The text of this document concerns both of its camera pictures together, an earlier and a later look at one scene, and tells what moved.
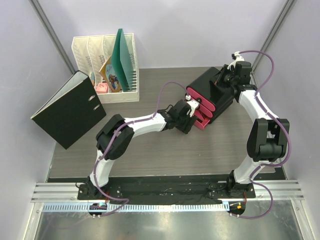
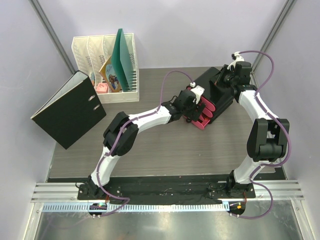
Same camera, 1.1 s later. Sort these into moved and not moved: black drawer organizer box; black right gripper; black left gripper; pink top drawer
Moved: black left gripper
Not moved: pink top drawer; black right gripper; black drawer organizer box
